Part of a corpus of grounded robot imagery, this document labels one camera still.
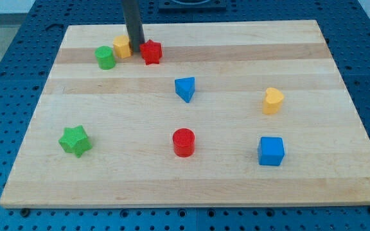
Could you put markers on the light wooden board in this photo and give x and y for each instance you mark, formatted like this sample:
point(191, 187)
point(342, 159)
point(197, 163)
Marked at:
point(130, 113)

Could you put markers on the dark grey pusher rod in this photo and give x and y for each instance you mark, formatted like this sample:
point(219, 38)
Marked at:
point(133, 23)

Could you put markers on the red star block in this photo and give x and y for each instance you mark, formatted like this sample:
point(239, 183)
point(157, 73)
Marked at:
point(151, 52)

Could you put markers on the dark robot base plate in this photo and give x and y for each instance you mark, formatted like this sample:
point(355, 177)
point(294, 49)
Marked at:
point(168, 5)

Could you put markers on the green cylinder block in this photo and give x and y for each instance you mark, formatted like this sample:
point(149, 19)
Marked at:
point(105, 57)

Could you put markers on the green star block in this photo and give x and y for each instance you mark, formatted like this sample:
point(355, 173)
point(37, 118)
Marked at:
point(75, 140)

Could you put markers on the yellow heart block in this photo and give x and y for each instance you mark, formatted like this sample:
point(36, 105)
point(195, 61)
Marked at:
point(272, 101)

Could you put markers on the blue triangle block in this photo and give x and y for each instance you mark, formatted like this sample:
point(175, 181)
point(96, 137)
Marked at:
point(185, 88)

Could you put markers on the yellow hexagon block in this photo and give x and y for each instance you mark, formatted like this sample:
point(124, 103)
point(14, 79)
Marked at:
point(121, 45)

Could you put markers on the red cylinder block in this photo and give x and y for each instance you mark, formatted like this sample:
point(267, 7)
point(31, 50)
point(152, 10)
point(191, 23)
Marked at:
point(183, 142)

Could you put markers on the blue cube block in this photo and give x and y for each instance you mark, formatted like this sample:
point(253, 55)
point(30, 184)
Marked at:
point(271, 151)

